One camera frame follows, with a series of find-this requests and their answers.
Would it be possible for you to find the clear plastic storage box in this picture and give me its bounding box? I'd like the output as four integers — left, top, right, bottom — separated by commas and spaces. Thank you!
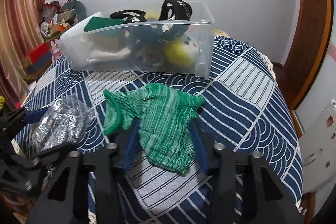
57, 0, 215, 79

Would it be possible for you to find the pink plush rabbit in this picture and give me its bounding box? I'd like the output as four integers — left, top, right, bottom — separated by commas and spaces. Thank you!
50, 39, 62, 62

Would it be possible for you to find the white plastic baby fence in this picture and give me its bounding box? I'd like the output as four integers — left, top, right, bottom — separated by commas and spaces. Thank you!
299, 99, 336, 194

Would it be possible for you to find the floral fabric scrunchie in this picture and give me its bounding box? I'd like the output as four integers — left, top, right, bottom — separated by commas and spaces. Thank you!
135, 47, 164, 68

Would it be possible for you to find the wooden wardrobe frame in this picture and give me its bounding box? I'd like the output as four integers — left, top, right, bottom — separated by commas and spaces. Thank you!
273, 0, 334, 111

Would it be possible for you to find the white towel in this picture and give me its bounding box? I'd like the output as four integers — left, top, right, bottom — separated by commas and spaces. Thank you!
82, 47, 131, 64

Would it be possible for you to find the green yellow scrub sponge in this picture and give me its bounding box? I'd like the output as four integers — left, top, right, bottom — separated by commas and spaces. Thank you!
84, 16, 125, 38

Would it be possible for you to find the grey green pillow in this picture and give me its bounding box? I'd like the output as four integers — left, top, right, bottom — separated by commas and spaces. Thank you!
61, 0, 87, 22

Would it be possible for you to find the blue white patterned tablecloth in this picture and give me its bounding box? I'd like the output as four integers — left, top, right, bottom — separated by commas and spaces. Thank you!
23, 36, 302, 223

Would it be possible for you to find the bagged steel wool scrubber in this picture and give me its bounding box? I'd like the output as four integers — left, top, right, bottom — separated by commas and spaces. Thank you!
30, 94, 96, 152

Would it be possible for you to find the striped brown curtain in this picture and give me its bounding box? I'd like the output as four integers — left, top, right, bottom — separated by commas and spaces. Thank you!
1, 0, 45, 109

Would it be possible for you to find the green knitted cloth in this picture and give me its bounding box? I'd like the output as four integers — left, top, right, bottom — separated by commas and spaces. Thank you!
103, 83, 205, 174

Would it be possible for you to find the yellow plush toy ball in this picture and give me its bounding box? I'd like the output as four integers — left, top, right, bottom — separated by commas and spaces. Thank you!
164, 35, 200, 68

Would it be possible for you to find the black strap cream bag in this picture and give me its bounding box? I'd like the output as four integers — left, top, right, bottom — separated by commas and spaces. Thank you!
109, 0, 193, 43

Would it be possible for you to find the red box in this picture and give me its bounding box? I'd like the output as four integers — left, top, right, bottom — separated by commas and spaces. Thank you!
22, 43, 51, 68

